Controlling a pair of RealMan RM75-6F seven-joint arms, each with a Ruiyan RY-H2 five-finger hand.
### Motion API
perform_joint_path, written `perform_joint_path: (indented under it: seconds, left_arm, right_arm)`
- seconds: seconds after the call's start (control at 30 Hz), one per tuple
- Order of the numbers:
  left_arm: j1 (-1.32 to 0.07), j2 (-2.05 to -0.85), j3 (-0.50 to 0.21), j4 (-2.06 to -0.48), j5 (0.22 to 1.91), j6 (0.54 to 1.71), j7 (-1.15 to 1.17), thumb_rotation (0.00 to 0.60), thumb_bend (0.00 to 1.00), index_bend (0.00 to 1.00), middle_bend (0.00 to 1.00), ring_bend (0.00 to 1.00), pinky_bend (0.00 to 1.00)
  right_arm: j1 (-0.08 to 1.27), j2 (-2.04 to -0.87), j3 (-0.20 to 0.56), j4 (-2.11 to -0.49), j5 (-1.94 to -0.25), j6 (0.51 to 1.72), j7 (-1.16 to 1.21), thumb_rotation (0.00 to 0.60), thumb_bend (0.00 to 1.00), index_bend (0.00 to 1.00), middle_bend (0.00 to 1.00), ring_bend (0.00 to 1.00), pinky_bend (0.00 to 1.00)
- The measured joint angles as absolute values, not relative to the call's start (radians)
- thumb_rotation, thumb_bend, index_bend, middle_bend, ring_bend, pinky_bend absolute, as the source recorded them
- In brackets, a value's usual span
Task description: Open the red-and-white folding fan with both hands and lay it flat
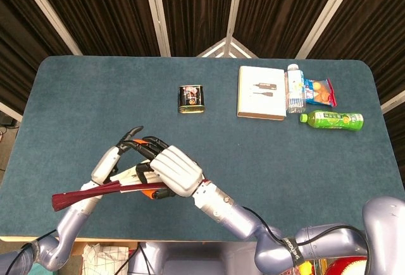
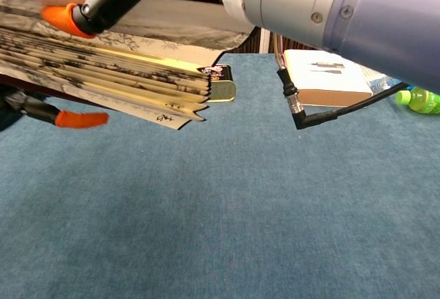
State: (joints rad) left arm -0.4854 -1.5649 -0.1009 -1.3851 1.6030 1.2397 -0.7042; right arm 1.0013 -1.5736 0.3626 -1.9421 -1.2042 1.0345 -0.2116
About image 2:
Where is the black rectangular food tin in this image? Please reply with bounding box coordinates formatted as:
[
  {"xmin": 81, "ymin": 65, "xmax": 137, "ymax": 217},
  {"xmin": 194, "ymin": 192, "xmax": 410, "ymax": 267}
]
[{"xmin": 197, "ymin": 64, "xmax": 238, "ymax": 103}]

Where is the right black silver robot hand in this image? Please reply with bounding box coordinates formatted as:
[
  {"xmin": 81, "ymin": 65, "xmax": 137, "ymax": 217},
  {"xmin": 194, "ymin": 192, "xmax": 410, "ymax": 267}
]
[{"xmin": 40, "ymin": 0, "xmax": 223, "ymax": 40}]

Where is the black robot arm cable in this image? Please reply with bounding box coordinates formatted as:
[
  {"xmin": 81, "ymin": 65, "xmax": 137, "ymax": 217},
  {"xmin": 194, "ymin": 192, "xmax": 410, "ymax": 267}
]
[{"xmin": 274, "ymin": 33, "xmax": 410, "ymax": 131}]

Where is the beige metal rail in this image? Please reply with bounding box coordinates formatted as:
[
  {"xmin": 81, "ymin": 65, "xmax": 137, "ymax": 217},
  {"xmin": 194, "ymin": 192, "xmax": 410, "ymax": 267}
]
[{"xmin": 259, "ymin": 27, "xmax": 271, "ymax": 54}]

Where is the blue felt table mat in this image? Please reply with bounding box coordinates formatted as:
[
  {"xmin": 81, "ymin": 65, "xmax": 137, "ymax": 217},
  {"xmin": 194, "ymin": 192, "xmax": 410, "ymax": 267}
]
[{"xmin": 0, "ymin": 53, "xmax": 440, "ymax": 299}]

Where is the green tea plastic bottle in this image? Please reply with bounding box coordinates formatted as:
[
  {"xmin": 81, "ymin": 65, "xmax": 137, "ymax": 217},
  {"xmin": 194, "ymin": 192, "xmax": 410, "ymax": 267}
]
[{"xmin": 395, "ymin": 86, "xmax": 440, "ymax": 115}]

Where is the clear water bottle blue label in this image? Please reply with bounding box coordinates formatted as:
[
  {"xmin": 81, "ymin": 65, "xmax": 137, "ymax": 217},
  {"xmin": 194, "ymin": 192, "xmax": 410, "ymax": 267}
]
[{"xmin": 360, "ymin": 65, "xmax": 404, "ymax": 96}]

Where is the white box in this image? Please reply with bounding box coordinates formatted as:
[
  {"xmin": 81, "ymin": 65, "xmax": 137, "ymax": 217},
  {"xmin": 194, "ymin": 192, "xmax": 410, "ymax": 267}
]
[{"xmin": 283, "ymin": 49, "xmax": 374, "ymax": 108}]

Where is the red ribbed paper folding fan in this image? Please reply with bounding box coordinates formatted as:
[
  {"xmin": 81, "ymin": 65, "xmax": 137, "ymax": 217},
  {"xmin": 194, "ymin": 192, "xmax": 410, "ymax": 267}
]
[{"xmin": 0, "ymin": 0, "xmax": 256, "ymax": 132}]

